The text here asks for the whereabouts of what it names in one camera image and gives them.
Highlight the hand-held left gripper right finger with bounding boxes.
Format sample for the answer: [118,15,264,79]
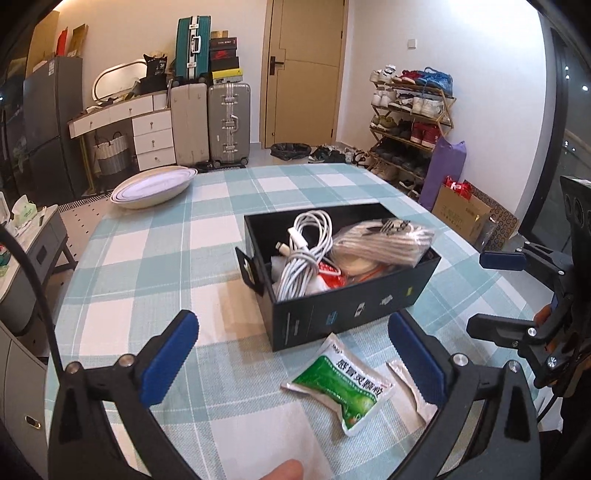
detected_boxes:
[387,310,541,480]

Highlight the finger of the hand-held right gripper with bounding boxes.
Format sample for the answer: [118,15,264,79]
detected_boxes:
[479,241,572,289]
[465,302,566,354]

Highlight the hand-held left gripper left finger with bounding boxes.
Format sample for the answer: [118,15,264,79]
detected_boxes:
[47,309,200,480]

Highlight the white sachet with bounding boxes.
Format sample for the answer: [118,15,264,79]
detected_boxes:
[387,357,439,424]

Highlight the green medicine sachet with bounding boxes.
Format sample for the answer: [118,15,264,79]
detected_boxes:
[280,333,396,437]

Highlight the zip bag of white laces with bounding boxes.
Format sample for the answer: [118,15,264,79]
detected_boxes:
[331,219,437,269]

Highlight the red white packet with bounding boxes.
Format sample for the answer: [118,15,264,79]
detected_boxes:
[318,263,348,289]

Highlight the white charging cable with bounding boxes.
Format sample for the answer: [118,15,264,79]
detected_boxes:
[272,210,334,302]

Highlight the person's right hand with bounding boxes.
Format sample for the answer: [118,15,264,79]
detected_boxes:
[534,304,579,371]

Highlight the person's left hand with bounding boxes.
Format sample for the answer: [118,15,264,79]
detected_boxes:
[266,459,305,480]

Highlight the patterned gift bag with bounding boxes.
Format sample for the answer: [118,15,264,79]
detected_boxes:
[475,194,520,253]

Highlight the large cardboard box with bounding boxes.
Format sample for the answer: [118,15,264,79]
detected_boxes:
[431,182,493,246]

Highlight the red snack packets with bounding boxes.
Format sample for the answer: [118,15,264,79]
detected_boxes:
[444,175,472,200]

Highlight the dark glass door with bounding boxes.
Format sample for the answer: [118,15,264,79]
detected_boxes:
[519,18,591,241]

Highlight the purple bag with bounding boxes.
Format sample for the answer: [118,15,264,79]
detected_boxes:
[418,136,467,213]

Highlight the grey side cabinet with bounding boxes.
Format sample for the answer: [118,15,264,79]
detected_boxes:
[0,318,52,480]

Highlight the grey low cabinet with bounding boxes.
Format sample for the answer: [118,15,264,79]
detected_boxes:
[0,203,77,339]

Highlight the wooden shoe rack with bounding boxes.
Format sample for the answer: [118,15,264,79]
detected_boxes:
[368,80,458,195]

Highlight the white oval plate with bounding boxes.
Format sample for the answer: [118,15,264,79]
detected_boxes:
[111,167,198,210]

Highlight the shoe rack with shoes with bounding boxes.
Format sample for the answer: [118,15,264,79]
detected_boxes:
[369,66,456,186]

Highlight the scattered pile of shoes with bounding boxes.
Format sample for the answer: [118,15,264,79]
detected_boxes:
[308,144,385,168]

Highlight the green white tissue pack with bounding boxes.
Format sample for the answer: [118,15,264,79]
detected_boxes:
[10,195,39,228]

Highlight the woven basket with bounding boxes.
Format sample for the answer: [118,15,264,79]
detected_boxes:
[91,131,133,176]

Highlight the white dresser with drawers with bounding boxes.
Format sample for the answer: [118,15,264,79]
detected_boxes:
[68,92,177,171]

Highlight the beige suitcase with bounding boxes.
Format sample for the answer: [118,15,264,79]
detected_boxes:
[170,82,211,168]

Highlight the silver suitcase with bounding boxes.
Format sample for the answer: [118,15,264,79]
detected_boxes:
[207,82,252,168]

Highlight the grey refrigerator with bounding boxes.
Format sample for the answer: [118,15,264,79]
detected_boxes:
[23,56,86,200]

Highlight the beige door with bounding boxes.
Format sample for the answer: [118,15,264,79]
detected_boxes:
[259,0,348,149]

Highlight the oval white mirror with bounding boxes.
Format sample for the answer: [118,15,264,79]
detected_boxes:
[92,59,148,107]

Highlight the black printed bag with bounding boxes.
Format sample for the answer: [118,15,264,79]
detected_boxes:
[140,53,168,96]

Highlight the teal suitcase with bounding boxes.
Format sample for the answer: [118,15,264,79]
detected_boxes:
[175,16,212,86]

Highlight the brown cardboard box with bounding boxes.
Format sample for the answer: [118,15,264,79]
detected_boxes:
[68,24,89,57]

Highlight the black cable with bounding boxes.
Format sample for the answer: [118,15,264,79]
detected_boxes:
[537,387,572,422]
[0,224,64,370]

